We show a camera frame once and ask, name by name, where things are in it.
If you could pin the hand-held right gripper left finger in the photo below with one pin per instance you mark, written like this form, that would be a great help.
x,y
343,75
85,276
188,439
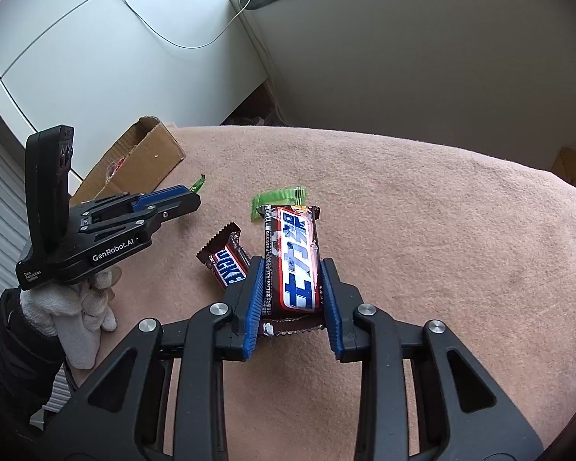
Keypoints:
x,y
254,297

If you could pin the person's left forearm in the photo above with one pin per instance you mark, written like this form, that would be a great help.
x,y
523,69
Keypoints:
x,y
14,355

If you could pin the white cabinet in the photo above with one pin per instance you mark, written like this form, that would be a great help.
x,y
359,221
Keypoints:
x,y
101,57

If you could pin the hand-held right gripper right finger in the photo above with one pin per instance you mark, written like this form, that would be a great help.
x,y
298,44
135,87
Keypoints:
x,y
330,307

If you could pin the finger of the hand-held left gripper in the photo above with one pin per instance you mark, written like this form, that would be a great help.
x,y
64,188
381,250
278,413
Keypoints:
x,y
177,209
165,195

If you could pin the dark green candy packet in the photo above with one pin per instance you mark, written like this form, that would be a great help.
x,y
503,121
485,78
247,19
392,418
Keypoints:
x,y
197,185

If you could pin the person's left hand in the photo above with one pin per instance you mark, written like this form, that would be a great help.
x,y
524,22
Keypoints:
x,y
72,312

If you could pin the brown chocolate bar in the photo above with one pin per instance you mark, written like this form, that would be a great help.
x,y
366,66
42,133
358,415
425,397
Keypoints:
x,y
228,264
293,259

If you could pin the pink blanket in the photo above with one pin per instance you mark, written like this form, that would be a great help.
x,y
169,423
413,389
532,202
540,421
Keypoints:
x,y
437,249

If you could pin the light green candy packet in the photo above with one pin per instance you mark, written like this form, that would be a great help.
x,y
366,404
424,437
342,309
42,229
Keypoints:
x,y
276,200

